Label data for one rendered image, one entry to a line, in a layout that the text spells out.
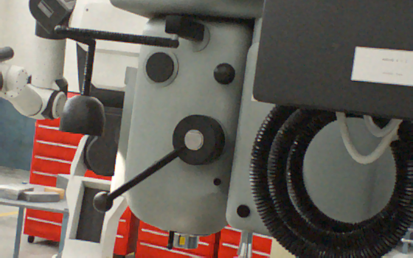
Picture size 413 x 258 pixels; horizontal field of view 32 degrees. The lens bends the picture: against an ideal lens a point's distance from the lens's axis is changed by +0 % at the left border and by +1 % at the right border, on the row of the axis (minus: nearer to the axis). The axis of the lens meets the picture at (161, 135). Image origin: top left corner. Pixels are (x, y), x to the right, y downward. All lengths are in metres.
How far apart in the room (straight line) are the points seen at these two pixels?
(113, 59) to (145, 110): 0.82
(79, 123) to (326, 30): 0.54
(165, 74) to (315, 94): 0.39
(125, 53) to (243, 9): 0.90
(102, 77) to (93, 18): 0.15
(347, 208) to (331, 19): 0.32
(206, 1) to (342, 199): 0.32
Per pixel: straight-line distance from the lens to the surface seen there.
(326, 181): 0.95
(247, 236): 1.49
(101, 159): 1.91
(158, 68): 1.05
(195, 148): 0.99
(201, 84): 1.02
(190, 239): 1.13
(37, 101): 2.01
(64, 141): 6.63
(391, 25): 0.69
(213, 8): 1.01
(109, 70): 1.88
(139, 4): 1.06
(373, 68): 0.68
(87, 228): 1.92
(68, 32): 1.00
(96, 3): 1.90
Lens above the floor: 1.51
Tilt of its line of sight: 3 degrees down
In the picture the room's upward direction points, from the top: 7 degrees clockwise
